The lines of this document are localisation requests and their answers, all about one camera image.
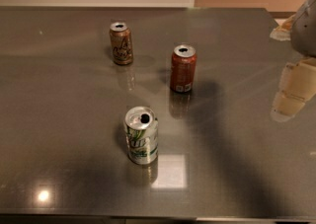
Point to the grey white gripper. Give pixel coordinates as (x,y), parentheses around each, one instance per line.
(306,31)

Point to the red coke can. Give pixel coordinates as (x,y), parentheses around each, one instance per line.
(183,67)

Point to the silver green 7up can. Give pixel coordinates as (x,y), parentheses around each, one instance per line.
(141,132)

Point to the brown La Croix can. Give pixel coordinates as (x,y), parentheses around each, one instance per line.
(120,36)

